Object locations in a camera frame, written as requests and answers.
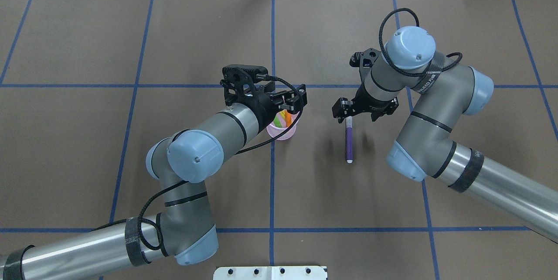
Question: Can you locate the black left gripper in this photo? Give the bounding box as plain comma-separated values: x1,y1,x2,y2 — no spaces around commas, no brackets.
249,84,307,132

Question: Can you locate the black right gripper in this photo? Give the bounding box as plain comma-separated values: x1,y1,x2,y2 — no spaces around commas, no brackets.
331,85,399,124

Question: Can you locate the orange highlighter pen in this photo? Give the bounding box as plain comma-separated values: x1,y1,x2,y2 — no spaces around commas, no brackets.
283,110,292,127

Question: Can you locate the green highlighter pen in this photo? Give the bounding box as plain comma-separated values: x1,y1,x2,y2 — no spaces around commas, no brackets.
273,114,283,128

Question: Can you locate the purple marker pen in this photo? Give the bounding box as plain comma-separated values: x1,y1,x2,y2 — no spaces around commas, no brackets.
345,116,354,164

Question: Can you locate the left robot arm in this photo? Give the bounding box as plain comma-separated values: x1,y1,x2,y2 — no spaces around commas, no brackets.
1,83,307,280

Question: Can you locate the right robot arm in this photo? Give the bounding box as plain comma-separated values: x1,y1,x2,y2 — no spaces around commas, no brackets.
332,26,558,242

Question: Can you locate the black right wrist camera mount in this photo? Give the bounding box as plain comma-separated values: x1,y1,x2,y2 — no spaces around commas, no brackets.
349,48,382,85

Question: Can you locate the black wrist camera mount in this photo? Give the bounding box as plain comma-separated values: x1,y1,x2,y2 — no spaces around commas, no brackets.
220,64,269,106
349,48,382,85

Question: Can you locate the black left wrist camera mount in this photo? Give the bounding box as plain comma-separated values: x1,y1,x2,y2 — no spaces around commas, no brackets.
220,64,269,106

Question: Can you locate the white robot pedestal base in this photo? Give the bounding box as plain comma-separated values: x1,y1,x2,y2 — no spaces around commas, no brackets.
213,266,329,280

